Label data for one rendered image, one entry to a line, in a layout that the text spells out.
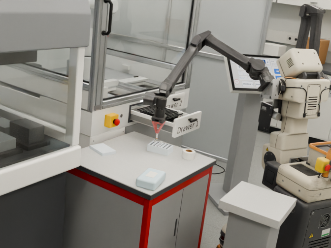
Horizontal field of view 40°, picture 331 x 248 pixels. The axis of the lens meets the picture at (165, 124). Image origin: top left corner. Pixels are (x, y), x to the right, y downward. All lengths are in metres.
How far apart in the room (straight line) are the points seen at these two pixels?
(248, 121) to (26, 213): 2.06
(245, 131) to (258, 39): 1.01
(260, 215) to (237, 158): 1.71
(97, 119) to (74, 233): 0.62
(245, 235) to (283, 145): 0.74
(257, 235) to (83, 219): 0.87
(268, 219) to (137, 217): 0.59
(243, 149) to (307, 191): 1.39
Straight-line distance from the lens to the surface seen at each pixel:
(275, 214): 2.07
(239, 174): 3.78
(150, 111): 2.77
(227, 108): 4.47
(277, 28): 6.30
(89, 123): 2.53
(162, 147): 2.49
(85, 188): 2.32
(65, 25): 1.88
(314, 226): 2.53
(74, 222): 2.46
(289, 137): 2.72
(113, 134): 2.69
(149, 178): 2.09
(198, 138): 4.67
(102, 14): 2.42
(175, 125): 2.57
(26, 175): 1.94
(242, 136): 3.65
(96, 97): 2.50
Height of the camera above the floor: 1.68
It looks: 18 degrees down
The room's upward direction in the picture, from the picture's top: 7 degrees clockwise
